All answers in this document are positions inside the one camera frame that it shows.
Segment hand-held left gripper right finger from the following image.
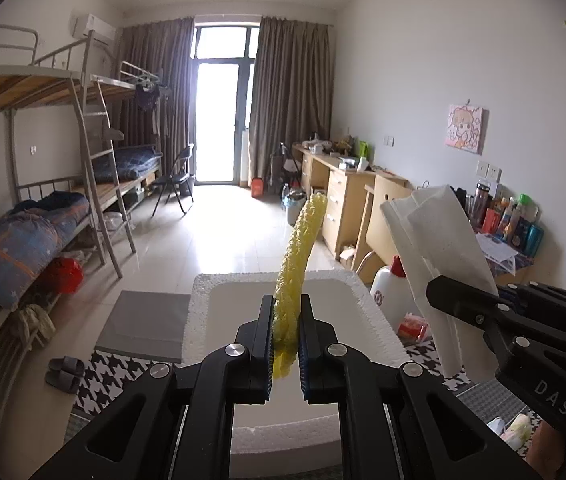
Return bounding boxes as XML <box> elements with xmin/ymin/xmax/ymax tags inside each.
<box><xmin>299</xmin><ymin>294</ymin><xmax>538</xmax><ymax>480</ymax></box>

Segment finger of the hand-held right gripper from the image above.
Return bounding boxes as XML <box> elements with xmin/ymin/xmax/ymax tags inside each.
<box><xmin>499</xmin><ymin>282</ymin><xmax>566</xmax><ymax>321</ymax></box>
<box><xmin>425</xmin><ymin>275</ymin><xmax>518</xmax><ymax>343</ymax></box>

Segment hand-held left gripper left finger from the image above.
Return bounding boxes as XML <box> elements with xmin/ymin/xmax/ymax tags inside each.
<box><xmin>30</xmin><ymin>295</ymin><xmax>276</xmax><ymax>480</ymax></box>

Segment white foam box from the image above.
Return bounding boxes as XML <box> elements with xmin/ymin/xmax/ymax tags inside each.
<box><xmin>181</xmin><ymin>269</ymin><xmax>408</xmax><ymax>461</ymax></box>

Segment yellow foam net sleeve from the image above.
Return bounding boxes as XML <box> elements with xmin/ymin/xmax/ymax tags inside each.
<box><xmin>272</xmin><ymin>192</ymin><xmax>328</xmax><ymax>381</ymax></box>

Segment person's right hand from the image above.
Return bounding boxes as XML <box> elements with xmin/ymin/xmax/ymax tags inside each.
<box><xmin>528</xmin><ymin>421</ymin><xmax>562</xmax><ymax>480</ymax></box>

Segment white papers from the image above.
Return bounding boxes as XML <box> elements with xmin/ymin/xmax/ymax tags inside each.
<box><xmin>475</xmin><ymin>232</ymin><xmax>518</xmax><ymax>276</ymax></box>

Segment red snack packet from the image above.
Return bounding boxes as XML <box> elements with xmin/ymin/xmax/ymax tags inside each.
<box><xmin>397</xmin><ymin>312</ymin><xmax>431</xmax><ymax>343</ymax></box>

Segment white spray bottle red cap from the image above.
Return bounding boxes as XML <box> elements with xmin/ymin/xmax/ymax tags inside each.
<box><xmin>370</xmin><ymin>255</ymin><xmax>424</xmax><ymax>331</ymax></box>

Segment cluster of toiletry bottles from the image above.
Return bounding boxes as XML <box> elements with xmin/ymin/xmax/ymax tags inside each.
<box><xmin>455</xmin><ymin>180</ymin><xmax>546</xmax><ymax>258</ymax></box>

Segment wooden chair with smiley cutout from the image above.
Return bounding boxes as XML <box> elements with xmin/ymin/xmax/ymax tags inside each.
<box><xmin>348</xmin><ymin>175</ymin><xmax>414</xmax><ymax>286</ymax></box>

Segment light wooden desk with drawers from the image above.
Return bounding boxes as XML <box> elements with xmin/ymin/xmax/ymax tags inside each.
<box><xmin>292</xmin><ymin>142</ymin><xmax>411</xmax><ymax>261</ymax></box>

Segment black white houndstooth tablecloth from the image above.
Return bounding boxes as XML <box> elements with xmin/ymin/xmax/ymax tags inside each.
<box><xmin>63</xmin><ymin>332</ymin><xmax>538</xmax><ymax>461</ymax></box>

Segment dark trolley bag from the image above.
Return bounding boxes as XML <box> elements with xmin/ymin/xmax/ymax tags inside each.
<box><xmin>269</xmin><ymin>144</ymin><xmax>304</xmax><ymax>196</ymax></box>

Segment grey slipper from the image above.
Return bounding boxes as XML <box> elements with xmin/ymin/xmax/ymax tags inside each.
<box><xmin>50</xmin><ymin>356</ymin><xmax>84</xmax><ymax>377</ymax></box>
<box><xmin>45</xmin><ymin>371</ymin><xmax>81</xmax><ymax>394</ymax></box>

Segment pile of desk clutter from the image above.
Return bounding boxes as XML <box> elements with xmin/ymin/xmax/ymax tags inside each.
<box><xmin>300</xmin><ymin>132</ymin><xmax>358</xmax><ymax>158</ymax></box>

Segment black folding chair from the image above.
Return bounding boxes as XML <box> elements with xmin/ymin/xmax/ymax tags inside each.
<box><xmin>150</xmin><ymin>143</ymin><xmax>196</xmax><ymax>218</ymax></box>

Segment red bag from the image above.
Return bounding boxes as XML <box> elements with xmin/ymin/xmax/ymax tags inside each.
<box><xmin>45</xmin><ymin>255</ymin><xmax>84</xmax><ymax>297</ymax></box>

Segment beige cloth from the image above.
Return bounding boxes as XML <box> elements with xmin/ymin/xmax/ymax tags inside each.
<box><xmin>15</xmin><ymin>302</ymin><xmax>56</xmax><ymax>351</ymax></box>

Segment blue checked bedding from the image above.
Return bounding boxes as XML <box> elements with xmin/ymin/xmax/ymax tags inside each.
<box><xmin>94</xmin><ymin>145</ymin><xmax>164</xmax><ymax>183</ymax></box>

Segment glass balcony door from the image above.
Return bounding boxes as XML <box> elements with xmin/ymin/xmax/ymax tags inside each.
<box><xmin>194</xmin><ymin>22</ymin><xmax>262</xmax><ymax>186</ymax></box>

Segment blue patterned quilt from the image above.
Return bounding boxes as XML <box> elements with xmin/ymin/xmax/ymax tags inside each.
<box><xmin>0</xmin><ymin>192</ymin><xmax>88</xmax><ymax>311</ymax></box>

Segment brown curtain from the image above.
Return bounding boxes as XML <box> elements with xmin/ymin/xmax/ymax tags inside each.
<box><xmin>115</xmin><ymin>17</ymin><xmax>196</xmax><ymax>186</ymax></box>
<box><xmin>249</xmin><ymin>16</ymin><xmax>334</xmax><ymax>186</ymax></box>

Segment metal bunk ladder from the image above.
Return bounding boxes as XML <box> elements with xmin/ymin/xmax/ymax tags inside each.
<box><xmin>70</xmin><ymin>77</ymin><xmax>137</xmax><ymax>279</ymax></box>

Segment dark hanging clothes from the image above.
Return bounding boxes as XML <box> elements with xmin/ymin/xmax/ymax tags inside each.
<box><xmin>133</xmin><ymin>72</ymin><xmax>168</xmax><ymax>136</ymax></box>

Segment metal bunk bed blue bedding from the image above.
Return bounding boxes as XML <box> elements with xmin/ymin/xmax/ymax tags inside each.
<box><xmin>90</xmin><ymin>60</ymin><xmax>171</xmax><ymax>211</ymax></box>

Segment metal bunk bed wooden slats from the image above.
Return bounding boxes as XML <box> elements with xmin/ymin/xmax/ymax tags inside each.
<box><xmin>0</xmin><ymin>25</ymin><xmax>136</xmax><ymax>356</ymax></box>

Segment white air conditioner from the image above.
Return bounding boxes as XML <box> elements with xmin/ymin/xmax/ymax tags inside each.
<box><xmin>74</xmin><ymin>14</ymin><xmax>116</xmax><ymax>46</ymax></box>

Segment pink cartoon wall poster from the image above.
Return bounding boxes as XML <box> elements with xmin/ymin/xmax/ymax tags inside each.
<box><xmin>445</xmin><ymin>104</ymin><xmax>484</xmax><ymax>155</ymax></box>

